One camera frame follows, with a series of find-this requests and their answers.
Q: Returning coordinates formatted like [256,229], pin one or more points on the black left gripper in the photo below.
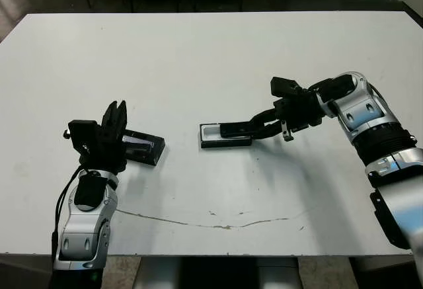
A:
[105,153]

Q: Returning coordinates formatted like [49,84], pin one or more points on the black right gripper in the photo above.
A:
[299,112]

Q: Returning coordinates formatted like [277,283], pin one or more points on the slim black camera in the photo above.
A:
[234,129]

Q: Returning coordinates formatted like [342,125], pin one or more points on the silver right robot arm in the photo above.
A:
[363,110]

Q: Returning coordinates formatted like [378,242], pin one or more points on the black box base white insert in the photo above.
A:
[211,143]

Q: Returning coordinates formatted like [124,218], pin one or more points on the dark robot lower body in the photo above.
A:
[218,274]

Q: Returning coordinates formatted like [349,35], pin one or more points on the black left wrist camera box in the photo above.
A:
[81,137]

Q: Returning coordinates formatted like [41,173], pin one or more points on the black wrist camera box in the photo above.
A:
[81,137]
[284,85]

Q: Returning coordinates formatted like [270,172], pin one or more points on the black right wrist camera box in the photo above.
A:
[284,85]

